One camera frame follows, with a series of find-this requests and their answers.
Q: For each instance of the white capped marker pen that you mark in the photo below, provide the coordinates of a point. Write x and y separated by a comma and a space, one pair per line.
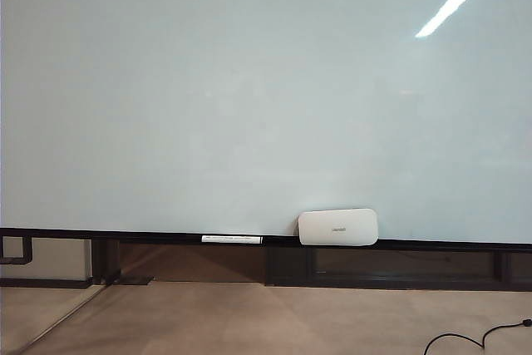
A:
230, 239

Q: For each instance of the large glass whiteboard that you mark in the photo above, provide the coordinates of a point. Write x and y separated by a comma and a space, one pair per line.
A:
208, 80

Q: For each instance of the white whiteboard eraser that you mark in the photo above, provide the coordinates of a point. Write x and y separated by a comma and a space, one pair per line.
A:
336, 227

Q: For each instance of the black whiteboard tray ledge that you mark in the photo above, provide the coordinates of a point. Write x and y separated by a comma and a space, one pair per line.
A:
124, 235

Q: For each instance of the black whiteboard stand leg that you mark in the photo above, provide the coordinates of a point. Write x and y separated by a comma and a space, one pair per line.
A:
104, 261

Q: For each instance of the black stand foot plate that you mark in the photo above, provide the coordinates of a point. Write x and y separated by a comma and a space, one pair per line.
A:
137, 280

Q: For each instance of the black low frame panel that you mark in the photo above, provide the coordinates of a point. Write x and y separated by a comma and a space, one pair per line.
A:
374, 276

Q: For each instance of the dark wall baseboard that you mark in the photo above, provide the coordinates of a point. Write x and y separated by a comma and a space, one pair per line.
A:
45, 283

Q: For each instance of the black wall pipe bracket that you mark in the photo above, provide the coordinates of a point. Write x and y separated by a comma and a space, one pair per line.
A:
27, 251

